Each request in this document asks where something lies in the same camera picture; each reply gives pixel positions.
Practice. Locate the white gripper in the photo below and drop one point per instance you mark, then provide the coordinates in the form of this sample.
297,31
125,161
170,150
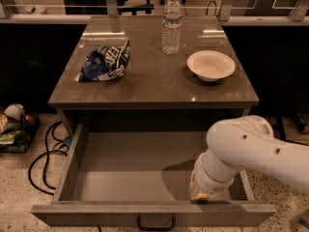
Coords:
210,183

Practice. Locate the grey top drawer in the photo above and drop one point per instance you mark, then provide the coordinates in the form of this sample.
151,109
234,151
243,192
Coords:
141,179

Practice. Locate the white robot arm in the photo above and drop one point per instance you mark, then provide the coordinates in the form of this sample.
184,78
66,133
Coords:
246,143

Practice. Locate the grey drawer cabinet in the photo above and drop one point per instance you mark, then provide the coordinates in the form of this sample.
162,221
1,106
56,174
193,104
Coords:
153,80

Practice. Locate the black stand with wheel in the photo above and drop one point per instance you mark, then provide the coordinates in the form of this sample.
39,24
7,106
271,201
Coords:
293,129

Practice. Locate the white bowl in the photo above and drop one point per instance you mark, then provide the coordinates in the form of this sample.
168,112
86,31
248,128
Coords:
211,65

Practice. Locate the blue crumpled chip bag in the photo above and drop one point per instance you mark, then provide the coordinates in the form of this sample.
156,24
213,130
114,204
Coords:
105,63

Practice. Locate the clear plastic water bottle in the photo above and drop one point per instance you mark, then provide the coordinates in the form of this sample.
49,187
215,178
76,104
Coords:
171,27

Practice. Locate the black tray with objects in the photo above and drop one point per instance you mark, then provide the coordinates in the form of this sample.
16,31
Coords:
17,129

